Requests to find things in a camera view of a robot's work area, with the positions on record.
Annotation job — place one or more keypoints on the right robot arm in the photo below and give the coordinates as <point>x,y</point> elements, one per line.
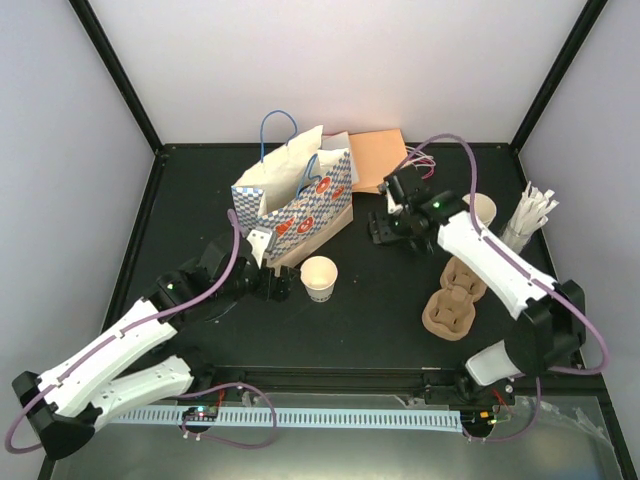
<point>547,313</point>

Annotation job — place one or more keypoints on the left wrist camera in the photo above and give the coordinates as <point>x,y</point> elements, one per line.
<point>262,241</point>

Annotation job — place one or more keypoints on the blue checkered paper bag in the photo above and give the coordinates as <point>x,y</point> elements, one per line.
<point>300,193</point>

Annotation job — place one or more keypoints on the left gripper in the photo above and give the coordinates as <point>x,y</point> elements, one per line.
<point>283,287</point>

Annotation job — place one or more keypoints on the white paper cup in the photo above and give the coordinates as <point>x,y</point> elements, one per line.
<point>319,275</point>

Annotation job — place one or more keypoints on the white slotted cable duct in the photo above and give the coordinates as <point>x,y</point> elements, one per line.
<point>310,418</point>

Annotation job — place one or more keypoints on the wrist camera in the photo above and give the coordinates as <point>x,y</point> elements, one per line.
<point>262,241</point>
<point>394,200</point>

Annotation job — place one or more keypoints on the jar of wrapped straws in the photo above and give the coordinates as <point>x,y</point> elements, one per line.
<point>530,215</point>

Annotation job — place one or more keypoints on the stack of orange paper bags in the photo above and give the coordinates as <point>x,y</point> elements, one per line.
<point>374,155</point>

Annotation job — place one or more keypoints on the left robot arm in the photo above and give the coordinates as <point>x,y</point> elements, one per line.
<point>134,362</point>

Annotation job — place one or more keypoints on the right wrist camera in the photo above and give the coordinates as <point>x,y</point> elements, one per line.
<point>394,200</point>

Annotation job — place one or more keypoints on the stack of paper cups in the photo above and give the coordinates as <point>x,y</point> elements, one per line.
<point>485,210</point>

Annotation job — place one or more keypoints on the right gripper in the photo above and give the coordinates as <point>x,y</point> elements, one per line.
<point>380,231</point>

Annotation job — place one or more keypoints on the brown cardboard cup carrier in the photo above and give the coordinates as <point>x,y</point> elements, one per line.
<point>450,312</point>

